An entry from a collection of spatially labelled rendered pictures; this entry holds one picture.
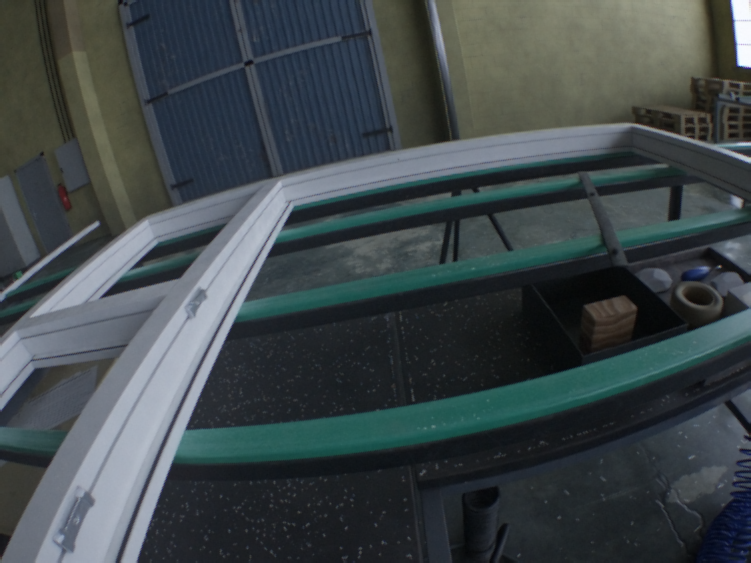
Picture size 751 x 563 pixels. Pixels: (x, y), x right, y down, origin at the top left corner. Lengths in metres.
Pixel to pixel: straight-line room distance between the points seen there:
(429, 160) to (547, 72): 5.95
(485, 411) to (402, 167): 0.75
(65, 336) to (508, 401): 0.63
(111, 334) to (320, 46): 5.78
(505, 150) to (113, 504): 1.01
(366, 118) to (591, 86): 3.93
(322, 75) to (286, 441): 5.91
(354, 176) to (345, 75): 5.15
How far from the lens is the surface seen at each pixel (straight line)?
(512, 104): 6.59
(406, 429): 0.31
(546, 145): 1.07
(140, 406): 0.38
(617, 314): 0.68
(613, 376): 0.35
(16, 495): 1.01
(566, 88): 7.01
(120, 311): 0.57
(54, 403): 1.18
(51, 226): 9.20
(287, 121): 6.20
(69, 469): 0.33
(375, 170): 0.97
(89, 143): 7.45
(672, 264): 1.15
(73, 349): 0.69
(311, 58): 6.13
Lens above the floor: 1.10
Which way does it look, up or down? 28 degrees down
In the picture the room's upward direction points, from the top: 13 degrees counter-clockwise
